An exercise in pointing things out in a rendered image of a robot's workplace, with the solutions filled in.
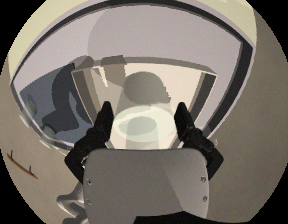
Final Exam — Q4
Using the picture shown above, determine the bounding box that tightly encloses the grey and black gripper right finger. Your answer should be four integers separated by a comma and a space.
174, 102, 224, 180

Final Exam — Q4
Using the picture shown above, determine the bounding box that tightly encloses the clear glass jar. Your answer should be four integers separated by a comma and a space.
113, 71, 175, 142
125, 139, 159, 150
40, 126, 55, 149
20, 100, 37, 128

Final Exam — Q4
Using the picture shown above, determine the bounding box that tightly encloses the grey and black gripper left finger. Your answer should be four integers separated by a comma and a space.
64, 101, 114, 185

